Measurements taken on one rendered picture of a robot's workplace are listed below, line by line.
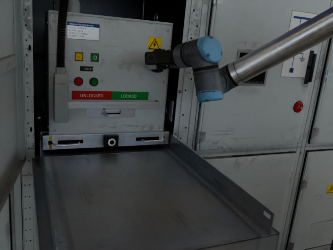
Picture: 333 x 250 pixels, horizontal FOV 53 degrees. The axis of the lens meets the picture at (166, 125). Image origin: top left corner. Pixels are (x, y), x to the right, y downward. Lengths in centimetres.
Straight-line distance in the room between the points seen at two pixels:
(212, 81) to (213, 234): 49
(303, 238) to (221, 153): 87
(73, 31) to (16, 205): 71
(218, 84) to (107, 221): 57
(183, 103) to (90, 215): 70
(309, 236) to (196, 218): 140
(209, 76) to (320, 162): 113
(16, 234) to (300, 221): 152
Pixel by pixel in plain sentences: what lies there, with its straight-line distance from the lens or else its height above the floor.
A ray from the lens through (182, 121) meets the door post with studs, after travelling 150.
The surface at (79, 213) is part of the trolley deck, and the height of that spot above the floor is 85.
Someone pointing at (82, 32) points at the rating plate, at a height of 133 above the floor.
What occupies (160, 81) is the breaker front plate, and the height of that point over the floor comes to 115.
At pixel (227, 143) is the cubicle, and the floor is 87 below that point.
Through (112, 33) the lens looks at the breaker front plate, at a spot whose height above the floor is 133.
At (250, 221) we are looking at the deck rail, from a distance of 104.
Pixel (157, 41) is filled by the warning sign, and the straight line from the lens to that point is 143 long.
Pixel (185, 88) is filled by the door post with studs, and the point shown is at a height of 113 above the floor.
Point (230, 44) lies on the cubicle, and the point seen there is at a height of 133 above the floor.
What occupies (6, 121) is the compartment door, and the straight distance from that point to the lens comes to 118.
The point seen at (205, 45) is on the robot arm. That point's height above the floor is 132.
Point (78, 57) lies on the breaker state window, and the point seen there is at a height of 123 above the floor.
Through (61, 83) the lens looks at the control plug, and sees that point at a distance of 125.
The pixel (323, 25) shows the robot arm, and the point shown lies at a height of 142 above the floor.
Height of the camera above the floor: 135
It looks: 15 degrees down
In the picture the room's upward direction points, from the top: 5 degrees clockwise
